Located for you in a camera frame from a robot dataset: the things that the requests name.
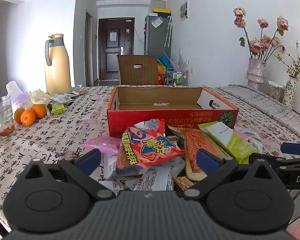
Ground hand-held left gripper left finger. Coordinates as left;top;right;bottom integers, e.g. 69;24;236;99
22;149;116;201

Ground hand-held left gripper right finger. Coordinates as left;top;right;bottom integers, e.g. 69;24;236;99
182;149;274;202

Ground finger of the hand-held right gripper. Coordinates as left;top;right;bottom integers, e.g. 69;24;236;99
281;142;300;157
248;153;300;169

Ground green white snack packet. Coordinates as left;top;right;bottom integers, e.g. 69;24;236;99
199;121;259;164

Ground red cardboard box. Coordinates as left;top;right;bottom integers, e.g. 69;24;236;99
107;85;239;138

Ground red blue snack bag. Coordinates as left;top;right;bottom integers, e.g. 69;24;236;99
116;118;188;178

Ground calligraphy print tablecloth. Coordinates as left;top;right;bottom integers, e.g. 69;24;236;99
0;85;300;233

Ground grey quilted cloth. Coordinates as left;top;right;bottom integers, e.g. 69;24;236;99
216;84;300;143

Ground small green snack packet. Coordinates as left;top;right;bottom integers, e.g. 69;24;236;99
51;103;67;115

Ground glass storage jar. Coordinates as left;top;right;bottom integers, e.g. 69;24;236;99
267;81;286;103

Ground heap of small grey packets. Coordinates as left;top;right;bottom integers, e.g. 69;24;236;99
50;94;75;104

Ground orange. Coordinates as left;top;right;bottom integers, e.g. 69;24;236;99
31;104;47;118
20;110;37;127
14;108;25;124

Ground yellow blossom branches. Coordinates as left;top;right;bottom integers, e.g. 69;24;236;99
276;40;300;80

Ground pink ribbed vase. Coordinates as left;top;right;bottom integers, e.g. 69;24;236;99
246;58;267;90

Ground white tissue pack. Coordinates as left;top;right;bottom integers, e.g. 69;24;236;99
11;92;30;110

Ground wooden chair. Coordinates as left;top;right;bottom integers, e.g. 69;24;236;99
117;55;160;86

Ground clear drinking glass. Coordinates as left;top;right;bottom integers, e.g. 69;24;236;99
0;95;16;138

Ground yellow thermos jug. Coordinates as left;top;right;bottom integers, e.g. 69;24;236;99
44;34;72;95

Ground white feathery stems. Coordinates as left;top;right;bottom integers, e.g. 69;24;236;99
162;49;190;70

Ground dark brown door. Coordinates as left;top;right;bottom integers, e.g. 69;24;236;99
98;17;135;86

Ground blue plastic item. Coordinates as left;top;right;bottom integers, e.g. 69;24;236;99
157;56;174;69

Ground dried pink roses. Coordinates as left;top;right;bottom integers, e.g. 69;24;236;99
233;7;289;62

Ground grey refrigerator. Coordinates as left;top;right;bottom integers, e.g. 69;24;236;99
144;15;173;55

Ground white folded umbrella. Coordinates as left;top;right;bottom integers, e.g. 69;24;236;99
164;16;172;47

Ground white electrical panel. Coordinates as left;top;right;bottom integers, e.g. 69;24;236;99
179;0;189;22

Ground wire rack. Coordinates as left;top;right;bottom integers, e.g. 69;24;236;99
165;67;189;86

